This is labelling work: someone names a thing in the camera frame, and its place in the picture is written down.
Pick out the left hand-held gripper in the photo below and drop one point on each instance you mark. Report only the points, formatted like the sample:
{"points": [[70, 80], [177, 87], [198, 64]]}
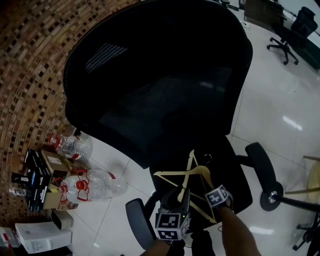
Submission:
{"points": [[170, 225]]}

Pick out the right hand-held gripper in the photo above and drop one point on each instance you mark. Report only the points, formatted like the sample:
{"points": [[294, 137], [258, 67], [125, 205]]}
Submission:
{"points": [[216, 196]]}

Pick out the wooden hanger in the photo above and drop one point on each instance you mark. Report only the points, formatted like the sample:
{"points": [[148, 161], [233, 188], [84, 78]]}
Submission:
{"points": [[313, 175], [190, 162], [170, 173]]}

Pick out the person's right forearm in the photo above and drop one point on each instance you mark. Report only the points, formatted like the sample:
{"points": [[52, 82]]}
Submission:
{"points": [[235, 232]]}

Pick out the person's left forearm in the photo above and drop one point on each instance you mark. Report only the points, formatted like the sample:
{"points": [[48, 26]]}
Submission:
{"points": [[155, 248]]}

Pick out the person's black trouser leg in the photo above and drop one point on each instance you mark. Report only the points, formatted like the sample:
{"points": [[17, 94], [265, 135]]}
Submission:
{"points": [[200, 242]]}

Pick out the clear water jug red cap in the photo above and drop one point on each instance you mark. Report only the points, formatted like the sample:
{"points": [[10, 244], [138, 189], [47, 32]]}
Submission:
{"points": [[75, 147], [112, 182], [85, 190]]}

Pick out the black coat rack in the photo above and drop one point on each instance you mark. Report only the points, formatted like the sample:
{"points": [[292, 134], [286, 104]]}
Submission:
{"points": [[300, 202]]}

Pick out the grey rounded device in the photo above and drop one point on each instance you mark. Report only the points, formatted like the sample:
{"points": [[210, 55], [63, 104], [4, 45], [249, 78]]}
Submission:
{"points": [[61, 220]]}

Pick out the black office chair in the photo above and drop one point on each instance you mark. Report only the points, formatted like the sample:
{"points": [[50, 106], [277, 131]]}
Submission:
{"points": [[155, 75], [297, 25]]}

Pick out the brown cardboard box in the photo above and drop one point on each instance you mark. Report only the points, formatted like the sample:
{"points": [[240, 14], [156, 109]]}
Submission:
{"points": [[53, 160], [51, 200]]}

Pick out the white box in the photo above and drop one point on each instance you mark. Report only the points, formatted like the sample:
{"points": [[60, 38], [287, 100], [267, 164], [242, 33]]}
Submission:
{"points": [[42, 237]]}

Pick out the black printed box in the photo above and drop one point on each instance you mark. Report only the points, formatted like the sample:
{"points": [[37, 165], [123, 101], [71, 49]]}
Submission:
{"points": [[37, 180]]}

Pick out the small black bottle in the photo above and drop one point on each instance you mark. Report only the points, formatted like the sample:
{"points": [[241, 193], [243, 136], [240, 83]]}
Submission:
{"points": [[21, 178]]}

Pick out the small clear plastic bottle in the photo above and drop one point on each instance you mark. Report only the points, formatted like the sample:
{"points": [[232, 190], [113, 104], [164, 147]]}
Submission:
{"points": [[17, 192]]}

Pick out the red label bottle pack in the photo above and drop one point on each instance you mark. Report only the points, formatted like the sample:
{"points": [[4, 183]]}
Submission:
{"points": [[8, 237]]}

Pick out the dark wooden cabinet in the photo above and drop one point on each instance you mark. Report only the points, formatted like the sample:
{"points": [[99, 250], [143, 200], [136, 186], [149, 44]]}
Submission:
{"points": [[260, 11]]}

